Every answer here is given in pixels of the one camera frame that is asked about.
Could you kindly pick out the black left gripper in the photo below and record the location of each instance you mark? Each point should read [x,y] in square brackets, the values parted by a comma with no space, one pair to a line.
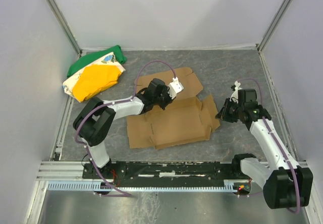
[165,97]

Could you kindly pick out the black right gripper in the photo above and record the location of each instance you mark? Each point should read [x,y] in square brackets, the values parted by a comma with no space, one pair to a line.
[227,111]

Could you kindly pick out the brown cardboard box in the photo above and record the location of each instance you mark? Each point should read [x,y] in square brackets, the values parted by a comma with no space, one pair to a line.
[187,119]

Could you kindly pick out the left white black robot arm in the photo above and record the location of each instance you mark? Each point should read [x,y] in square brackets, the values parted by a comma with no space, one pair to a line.
[95,120]

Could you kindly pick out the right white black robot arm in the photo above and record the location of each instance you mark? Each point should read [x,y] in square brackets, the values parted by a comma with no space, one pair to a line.
[285,183]

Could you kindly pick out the white patterned cloth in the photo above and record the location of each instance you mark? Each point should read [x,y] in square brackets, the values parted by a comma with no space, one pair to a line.
[109,59]

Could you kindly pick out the yellow cloth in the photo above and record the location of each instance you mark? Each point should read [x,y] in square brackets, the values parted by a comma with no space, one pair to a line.
[94,79]

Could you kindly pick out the green cloth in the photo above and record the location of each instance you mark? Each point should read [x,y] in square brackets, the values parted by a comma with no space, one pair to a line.
[89,58]

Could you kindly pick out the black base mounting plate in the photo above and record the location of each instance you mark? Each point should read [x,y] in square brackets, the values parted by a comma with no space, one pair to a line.
[166,174]

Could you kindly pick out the metal front shelf sheet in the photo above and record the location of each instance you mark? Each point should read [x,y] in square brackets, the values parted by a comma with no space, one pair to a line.
[162,207]

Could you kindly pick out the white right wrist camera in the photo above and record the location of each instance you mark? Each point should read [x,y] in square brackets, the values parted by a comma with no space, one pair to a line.
[236,87]

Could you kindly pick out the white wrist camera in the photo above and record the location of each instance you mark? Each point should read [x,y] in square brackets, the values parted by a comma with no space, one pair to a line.
[175,87]
[236,87]

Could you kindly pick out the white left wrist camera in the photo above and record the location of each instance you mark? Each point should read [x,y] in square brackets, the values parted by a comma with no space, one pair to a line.
[175,87]

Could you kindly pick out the light blue cable duct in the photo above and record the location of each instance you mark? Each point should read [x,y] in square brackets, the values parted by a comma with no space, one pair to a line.
[100,186]

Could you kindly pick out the right aluminium corner post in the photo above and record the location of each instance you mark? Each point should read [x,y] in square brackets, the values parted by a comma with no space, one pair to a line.
[273,25]

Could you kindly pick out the aluminium corner post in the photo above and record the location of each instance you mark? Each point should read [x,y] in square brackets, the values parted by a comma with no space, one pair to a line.
[273,25]
[64,25]

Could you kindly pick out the aluminium front rail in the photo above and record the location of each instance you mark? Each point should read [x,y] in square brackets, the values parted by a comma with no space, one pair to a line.
[73,170]

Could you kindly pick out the left aluminium corner post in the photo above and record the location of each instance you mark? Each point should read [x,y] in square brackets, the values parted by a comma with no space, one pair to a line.
[64,25]

